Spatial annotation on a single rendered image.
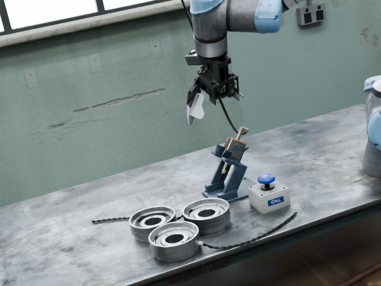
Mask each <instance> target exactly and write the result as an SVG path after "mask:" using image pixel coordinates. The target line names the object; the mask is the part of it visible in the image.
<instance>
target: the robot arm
mask: <svg viewBox="0 0 381 286"><path fill-rule="evenodd" d="M302 1H304V0H190V13H191V15H192V24H193V34H194V35H193V36H194V46H195V50H193V51H191V52H189V53H188V55H186V56H184V57H185V59H186V62H187V64H188V65H203V66H202V67H200V70H199V71H198V72H197V75H196V76H195V79H194V81H193V83H192V84H191V86H190V88H189V91H188V97H187V119H188V124H189V125H191V124H192V122H193V119H194V117H195V118H197V119H200V120H202V119H203V118H204V115H205V113H204V110H203V107H202V105H203V103H204V100H205V96H204V94H201V90H203V91H205V92H206V93H207V94H208V95H209V99H210V101H211V102H212V103H213V104H214V105H216V101H215V100H218V99H219V98H222V99H223V98H225V97H226V96H228V97H229V98H230V97H232V96H233V97H234V98H235V99H236V100H238V101H240V96H242V97H243V98H245V96H244V95H242V94H241V93H240V92H239V79H238V76H237V75H236V74H235V73H234V72H233V71H231V70H230V69H229V68H228V64H230V63H231V58H230V57H229V56H228V55H227V48H228V44H227V31H230V32H253V33H261V34H266V33H277V32H278V31H279V30H280V27H281V20H282V13H284V12H285V11H287V10H289V9H290V8H292V7H294V6H295V5H297V4H299V3H301V2H302ZM234 80H236V82H237V85H236V83H235V82H234ZM363 91H364V92H365V103H366V119H367V125H366V131H367V135H368V140H367V145H366V149H365V154H364V156H363V159H362V166H363V170H364V172H365V173H366V174H368V175H370V176H373V177H376V178H380V179H381V75H379V76H375V77H371V78H368V79H367V80H365V89H364V90H363Z"/></svg>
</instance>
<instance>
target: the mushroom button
mask: <svg viewBox="0 0 381 286"><path fill-rule="evenodd" d="M257 181H258V182H259V183H261V184H264V185H265V187H270V183H272V182H274V181H275V176H274V175H273V174H262V175H260V176H259V177H258V179H257Z"/></svg>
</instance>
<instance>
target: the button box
mask: <svg viewBox="0 0 381 286"><path fill-rule="evenodd" d="M247 188H248V196H249V203H250V205H251V206H253V207H254V208H255V209H256V210H257V211H259V212H260V213H261V214H262V215H267V214H269V213H272V212H275V211H278V210H281V209H284V208H287V207H290V206H291V205H290V196H289V189H288V188H287V187H285V186H284V185H283V184H281V183H280V182H278V181H276V180H275V181H274V182H272V183H270V187H265V185H264V184H261V183H259V184H256V185H253V186H249V187H247Z"/></svg>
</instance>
